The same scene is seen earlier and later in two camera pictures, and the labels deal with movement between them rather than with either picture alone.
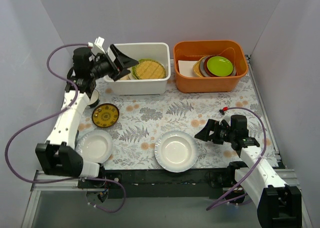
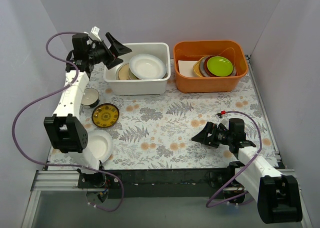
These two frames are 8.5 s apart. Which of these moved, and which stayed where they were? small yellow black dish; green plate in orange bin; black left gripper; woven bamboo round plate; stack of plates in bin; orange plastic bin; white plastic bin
Moved: woven bamboo round plate; black left gripper
Stayed: small yellow black dish; white plastic bin; orange plastic bin; stack of plates in bin; green plate in orange bin
